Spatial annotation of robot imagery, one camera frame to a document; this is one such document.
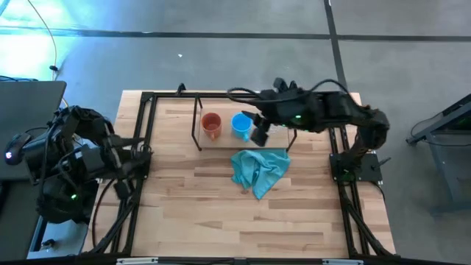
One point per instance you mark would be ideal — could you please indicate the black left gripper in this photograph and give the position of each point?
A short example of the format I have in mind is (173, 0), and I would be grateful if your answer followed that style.
(117, 165)

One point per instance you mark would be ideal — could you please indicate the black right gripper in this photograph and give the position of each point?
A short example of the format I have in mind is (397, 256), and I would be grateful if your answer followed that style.
(279, 108)

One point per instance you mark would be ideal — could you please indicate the blue mug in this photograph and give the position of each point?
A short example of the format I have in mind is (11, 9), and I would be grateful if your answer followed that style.
(241, 125)

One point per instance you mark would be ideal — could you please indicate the orange mug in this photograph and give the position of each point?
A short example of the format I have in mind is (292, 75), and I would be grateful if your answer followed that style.
(211, 123)

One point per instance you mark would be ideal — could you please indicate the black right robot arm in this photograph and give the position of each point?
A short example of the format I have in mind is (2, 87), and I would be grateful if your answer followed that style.
(353, 110)

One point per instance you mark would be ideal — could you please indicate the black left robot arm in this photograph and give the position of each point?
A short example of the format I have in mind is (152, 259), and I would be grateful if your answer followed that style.
(62, 165)

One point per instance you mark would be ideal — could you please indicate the black table clamp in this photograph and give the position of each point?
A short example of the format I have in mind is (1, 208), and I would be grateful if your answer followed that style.
(293, 86)
(180, 89)

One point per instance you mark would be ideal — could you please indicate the teal cloth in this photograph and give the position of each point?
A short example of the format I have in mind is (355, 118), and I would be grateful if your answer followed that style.
(257, 169)

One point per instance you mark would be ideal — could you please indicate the dark grey desk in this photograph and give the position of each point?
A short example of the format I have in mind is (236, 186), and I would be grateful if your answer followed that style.
(29, 103)

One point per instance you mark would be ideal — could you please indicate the black computer mouse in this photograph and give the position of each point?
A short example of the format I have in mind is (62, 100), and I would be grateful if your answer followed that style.
(13, 152)

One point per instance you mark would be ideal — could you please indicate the black caster wheel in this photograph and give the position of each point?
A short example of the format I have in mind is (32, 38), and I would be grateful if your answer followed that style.
(48, 243)

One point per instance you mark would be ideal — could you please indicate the grey metal side table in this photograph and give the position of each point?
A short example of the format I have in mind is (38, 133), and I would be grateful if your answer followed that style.
(444, 178)

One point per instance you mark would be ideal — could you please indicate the black aluminium table frame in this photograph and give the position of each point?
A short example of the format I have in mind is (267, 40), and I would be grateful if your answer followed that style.
(169, 95)

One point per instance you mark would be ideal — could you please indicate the white frame bracket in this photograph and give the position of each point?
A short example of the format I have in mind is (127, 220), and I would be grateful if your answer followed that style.
(136, 261)
(342, 262)

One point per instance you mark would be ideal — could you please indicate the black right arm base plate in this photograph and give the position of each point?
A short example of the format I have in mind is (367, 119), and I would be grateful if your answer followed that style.
(368, 173)

